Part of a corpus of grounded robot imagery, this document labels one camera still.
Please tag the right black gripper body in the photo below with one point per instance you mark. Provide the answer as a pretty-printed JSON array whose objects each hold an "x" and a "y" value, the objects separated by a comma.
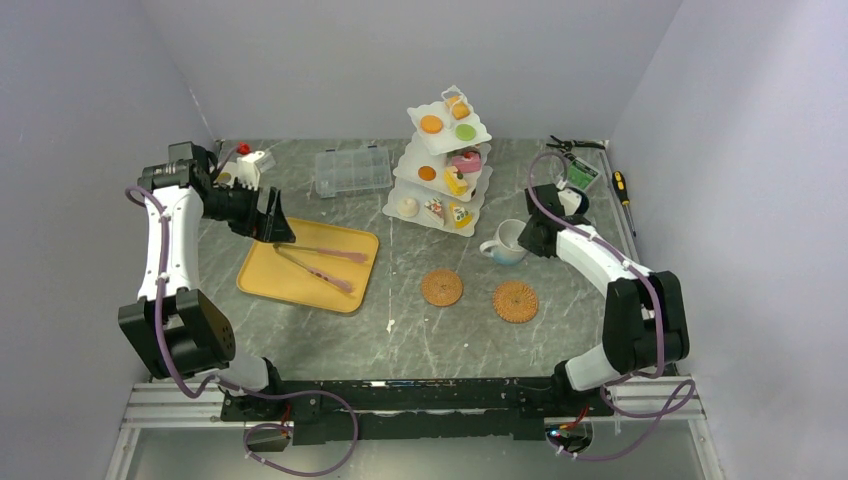
[{"x": 527, "y": 239}]

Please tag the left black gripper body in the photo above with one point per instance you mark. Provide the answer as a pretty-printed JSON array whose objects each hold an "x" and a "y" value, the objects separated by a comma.
[{"x": 237, "y": 207}]

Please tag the white blue mug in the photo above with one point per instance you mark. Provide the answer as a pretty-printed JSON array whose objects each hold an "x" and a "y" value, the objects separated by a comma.
[{"x": 504, "y": 247}]

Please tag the yellow serving tray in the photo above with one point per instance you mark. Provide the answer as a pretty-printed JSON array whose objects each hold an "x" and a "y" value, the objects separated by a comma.
[{"x": 266, "y": 274}]

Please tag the cream triangle cake slice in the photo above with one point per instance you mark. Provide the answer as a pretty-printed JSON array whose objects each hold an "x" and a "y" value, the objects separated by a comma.
[{"x": 460, "y": 215}]

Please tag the pink handled tongs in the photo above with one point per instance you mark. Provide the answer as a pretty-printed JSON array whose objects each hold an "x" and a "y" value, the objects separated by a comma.
[{"x": 317, "y": 269}]

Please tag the yellow cake piece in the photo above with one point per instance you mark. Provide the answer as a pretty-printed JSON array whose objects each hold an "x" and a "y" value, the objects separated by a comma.
[{"x": 455, "y": 181}]

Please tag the pink cake with cherry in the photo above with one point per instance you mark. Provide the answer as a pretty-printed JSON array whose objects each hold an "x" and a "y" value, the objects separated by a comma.
[{"x": 467, "y": 162}]

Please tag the white triangle cake slice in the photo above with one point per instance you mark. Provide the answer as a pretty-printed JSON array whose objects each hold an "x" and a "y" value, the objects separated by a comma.
[{"x": 433, "y": 208}]

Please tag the white three-tier dessert stand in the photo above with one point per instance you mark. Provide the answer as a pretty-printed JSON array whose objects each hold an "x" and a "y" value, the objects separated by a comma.
[{"x": 436, "y": 151}]

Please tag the green round macaron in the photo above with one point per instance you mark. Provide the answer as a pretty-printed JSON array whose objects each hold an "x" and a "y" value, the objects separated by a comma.
[{"x": 465, "y": 132}]

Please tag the orange round cookie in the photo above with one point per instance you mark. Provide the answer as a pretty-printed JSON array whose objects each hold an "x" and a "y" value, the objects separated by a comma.
[{"x": 427, "y": 173}]

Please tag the white round cupcake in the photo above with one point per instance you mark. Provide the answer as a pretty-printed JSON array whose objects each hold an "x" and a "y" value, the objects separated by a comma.
[{"x": 407, "y": 207}]

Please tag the yellow square biscuit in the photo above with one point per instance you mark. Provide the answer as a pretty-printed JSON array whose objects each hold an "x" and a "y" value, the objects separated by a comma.
[{"x": 457, "y": 107}]

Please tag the tan waffle round cookie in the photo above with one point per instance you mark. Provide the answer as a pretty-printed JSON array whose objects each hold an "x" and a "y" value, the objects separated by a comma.
[{"x": 431, "y": 124}]

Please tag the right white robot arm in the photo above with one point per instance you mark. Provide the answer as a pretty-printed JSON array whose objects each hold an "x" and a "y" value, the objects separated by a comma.
[{"x": 644, "y": 326}]

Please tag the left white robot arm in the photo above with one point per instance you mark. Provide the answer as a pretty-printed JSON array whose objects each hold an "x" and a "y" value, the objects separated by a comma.
[{"x": 176, "y": 329}]

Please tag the white tape roll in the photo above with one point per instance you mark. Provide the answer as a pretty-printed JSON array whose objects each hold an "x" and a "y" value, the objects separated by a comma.
[{"x": 228, "y": 174}]

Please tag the green white packet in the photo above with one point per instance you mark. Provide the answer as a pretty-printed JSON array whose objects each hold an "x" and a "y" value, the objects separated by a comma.
[{"x": 580, "y": 174}]

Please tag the clear plastic compartment box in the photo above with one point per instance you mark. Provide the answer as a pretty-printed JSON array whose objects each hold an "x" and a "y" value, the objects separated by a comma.
[{"x": 340, "y": 172}]

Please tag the black pliers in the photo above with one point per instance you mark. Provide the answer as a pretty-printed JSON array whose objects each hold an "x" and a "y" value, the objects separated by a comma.
[{"x": 570, "y": 145}]

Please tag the yellow black screwdriver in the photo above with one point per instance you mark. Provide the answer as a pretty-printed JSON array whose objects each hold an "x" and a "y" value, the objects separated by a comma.
[{"x": 619, "y": 186}]

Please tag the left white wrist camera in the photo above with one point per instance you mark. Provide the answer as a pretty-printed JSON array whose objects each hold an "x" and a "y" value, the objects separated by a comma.
[{"x": 250, "y": 167}]

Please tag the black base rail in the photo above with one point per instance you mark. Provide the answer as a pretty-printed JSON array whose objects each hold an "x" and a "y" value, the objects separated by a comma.
[{"x": 520, "y": 408}]

